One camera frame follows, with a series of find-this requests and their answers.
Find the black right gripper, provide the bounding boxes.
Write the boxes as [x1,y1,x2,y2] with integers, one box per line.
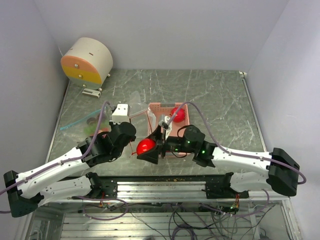
[137,124,196,163]

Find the red apple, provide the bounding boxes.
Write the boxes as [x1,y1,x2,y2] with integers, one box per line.
[136,138,156,155]

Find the clear red-zipper zip bag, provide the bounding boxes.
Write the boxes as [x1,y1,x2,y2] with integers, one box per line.
[128,91,150,156]

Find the green grape bunch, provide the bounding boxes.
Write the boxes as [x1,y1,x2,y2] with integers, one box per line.
[83,125,96,136]

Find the clear blue-zipper zip bag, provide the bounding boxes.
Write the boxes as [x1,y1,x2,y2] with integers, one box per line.
[58,106,111,135]

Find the pink-red apple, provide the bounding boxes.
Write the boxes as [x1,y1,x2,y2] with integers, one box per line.
[170,107,186,123]

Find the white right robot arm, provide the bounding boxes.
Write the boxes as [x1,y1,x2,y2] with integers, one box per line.
[136,125,300,198]

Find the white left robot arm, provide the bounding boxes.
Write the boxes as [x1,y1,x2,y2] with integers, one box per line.
[3,122,137,218]

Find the pink perforated plastic basket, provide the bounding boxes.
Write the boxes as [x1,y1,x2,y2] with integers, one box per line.
[147,101,193,159]

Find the round cream drawer cabinet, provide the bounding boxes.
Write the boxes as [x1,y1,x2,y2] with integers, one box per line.
[60,37,114,90]

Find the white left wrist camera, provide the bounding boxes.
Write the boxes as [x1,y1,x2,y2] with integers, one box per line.
[111,103,131,124]

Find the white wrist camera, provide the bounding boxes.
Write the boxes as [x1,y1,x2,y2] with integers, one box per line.
[158,114,172,139]
[111,103,131,124]

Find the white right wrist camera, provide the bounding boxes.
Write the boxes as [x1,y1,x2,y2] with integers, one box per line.
[158,114,172,139]

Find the aluminium frame rail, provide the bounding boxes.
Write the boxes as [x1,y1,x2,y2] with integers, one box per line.
[27,180,291,203]

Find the small metal bracket block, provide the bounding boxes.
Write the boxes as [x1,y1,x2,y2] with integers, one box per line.
[82,88,101,99]

